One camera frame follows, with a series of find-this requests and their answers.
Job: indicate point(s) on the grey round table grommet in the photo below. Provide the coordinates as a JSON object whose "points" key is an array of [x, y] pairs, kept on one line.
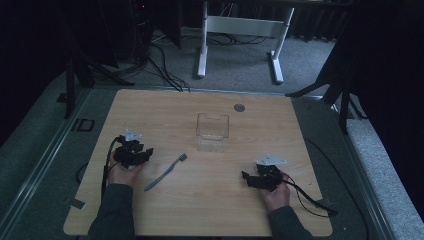
{"points": [[239, 107]]}

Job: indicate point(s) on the metal floor rail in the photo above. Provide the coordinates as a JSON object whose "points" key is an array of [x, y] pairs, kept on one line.
{"points": [[40, 166], [363, 186]]}

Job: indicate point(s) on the black tripod stand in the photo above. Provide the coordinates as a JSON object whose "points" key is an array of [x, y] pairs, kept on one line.
{"points": [[83, 70]]}

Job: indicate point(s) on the person's right hand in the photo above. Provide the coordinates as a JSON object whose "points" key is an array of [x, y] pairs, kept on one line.
{"points": [[277, 197]]}

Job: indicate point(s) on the black rectangular floor bracket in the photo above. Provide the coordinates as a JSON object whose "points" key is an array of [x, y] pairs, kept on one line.
{"points": [[85, 124]]}

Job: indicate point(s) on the blue toothbrush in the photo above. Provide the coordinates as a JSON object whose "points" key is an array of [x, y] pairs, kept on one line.
{"points": [[164, 174]]}

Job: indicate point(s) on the grey tape strip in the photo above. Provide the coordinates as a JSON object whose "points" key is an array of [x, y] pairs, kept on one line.
{"points": [[77, 203]]}

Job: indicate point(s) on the clear plastic container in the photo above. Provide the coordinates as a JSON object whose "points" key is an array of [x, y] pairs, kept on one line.
{"points": [[212, 130]]}

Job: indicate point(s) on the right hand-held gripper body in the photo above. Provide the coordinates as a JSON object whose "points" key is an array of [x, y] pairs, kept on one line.
{"points": [[268, 175]]}

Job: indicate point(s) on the black metal stand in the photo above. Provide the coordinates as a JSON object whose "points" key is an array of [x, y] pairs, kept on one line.
{"points": [[336, 90]]}

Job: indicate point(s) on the white desk frame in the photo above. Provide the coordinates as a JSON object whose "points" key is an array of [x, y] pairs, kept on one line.
{"points": [[245, 26]]}

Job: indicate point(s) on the person's left hand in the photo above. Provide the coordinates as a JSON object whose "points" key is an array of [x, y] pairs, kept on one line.
{"points": [[122, 174]]}

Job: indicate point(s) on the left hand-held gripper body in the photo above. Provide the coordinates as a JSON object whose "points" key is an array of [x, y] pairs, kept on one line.
{"points": [[126, 155]]}

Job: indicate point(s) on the dark computer tower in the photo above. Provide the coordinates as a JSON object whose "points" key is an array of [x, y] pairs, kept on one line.
{"points": [[141, 26]]}

